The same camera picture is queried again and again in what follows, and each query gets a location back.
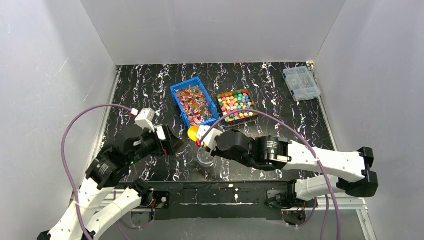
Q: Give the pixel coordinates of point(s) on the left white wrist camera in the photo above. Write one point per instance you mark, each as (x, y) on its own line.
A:
(144, 118)

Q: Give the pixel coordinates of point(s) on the clear plastic organizer box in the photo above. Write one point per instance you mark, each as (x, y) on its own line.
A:
(301, 84)

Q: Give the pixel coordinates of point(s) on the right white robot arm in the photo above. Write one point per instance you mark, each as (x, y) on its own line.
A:
(341, 172)

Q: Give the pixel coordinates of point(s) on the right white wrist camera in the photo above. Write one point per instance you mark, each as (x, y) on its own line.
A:
(206, 136)

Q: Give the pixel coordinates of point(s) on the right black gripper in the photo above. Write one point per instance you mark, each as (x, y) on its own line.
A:
(219, 145)

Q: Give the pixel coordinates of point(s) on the gold tray of star candies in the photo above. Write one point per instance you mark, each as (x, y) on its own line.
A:
(236, 107)

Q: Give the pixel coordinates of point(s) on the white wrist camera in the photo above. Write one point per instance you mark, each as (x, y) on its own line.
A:
(206, 136)
(144, 118)

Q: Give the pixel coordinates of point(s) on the clear round plastic jar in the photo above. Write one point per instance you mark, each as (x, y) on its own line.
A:
(204, 158)

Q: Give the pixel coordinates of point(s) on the orange plastic scoop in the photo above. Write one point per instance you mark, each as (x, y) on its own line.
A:
(196, 132)

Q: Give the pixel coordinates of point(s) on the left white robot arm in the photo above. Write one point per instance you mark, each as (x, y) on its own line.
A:
(83, 220)

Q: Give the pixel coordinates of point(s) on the blue plastic candy bin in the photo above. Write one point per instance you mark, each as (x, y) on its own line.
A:
(196, 105)

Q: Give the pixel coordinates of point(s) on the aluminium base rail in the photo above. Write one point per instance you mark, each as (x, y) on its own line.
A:
(213, 200)

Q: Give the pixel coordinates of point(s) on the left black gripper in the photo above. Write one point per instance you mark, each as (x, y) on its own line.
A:
(167, 141)

